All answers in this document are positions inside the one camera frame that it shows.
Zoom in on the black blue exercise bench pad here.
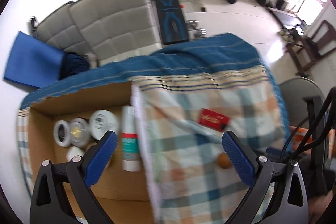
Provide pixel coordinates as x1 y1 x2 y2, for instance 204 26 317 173
154 0 189 46

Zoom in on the silver tin gold label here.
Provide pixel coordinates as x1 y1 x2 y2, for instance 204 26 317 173
70 118 91 148

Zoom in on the white green spray bottle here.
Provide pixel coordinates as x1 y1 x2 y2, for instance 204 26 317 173
121 106 141 172

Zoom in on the white earbud case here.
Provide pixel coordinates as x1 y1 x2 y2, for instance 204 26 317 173
66 146 85 161

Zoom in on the dark side table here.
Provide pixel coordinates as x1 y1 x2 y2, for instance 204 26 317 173
267 6 318 77

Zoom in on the silver tin black label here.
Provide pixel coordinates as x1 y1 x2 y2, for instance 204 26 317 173
53 120 71 147

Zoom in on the dark wooden chair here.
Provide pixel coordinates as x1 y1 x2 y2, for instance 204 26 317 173
306 19 335 60

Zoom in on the open cardboard box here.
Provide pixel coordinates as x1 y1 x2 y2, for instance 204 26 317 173
27 82 154 223

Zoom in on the grey armchair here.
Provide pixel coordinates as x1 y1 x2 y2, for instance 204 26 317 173
279 77 325 126

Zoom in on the right grey cushioned chair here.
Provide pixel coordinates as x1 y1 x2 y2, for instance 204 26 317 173
69 0 162 65

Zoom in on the dark blue knitted bag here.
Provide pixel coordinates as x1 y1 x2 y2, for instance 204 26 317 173
59 52 90 80

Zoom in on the plaid checkered tablecloth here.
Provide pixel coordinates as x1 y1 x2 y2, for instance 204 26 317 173
17 33 289 223

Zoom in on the blue yoga mat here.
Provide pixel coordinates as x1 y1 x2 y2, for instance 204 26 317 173
3 32 65 88

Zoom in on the chrome dumbbell pair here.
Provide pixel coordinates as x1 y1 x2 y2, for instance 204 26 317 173
186 20 207 40

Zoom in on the grey cushioned chair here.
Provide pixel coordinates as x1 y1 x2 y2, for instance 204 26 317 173
69 0 162 65
35 1 93 56

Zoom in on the red cigarette pack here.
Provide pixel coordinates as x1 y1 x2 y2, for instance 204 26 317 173
198 109 231 132

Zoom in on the orange white patterned cushion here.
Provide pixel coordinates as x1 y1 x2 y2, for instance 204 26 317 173
289 126 313 155

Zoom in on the left grey cushioned chair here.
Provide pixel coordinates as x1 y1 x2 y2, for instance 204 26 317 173
35 1 93 56

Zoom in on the white lidded round tin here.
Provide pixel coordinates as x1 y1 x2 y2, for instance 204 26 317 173
89 110 120 140

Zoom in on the small brown round object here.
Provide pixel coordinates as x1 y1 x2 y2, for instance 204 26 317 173
217 152 232 169

